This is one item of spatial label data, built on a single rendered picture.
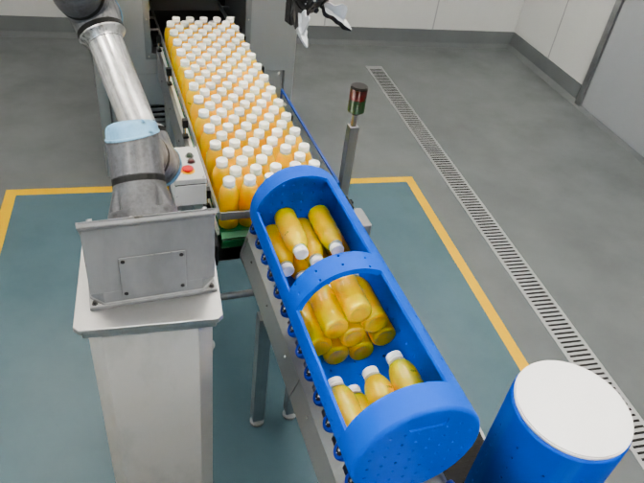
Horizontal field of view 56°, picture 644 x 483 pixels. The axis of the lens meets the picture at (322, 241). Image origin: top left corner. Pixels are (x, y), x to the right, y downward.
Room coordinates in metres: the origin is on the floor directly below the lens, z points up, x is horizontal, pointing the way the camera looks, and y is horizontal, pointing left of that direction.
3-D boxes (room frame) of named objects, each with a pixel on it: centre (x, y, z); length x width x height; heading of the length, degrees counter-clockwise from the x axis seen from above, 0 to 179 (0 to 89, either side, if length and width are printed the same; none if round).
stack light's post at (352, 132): (2.06, -0.05, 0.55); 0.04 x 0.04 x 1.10; 23
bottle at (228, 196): (1.61, 0.32, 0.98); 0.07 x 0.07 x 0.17
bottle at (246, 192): (1.64, 0.26, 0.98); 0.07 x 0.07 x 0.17
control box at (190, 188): (1.64, 0.47, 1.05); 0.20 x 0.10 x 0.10; 23
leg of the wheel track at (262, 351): (1.48, 0.16, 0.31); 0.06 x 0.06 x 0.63; 23
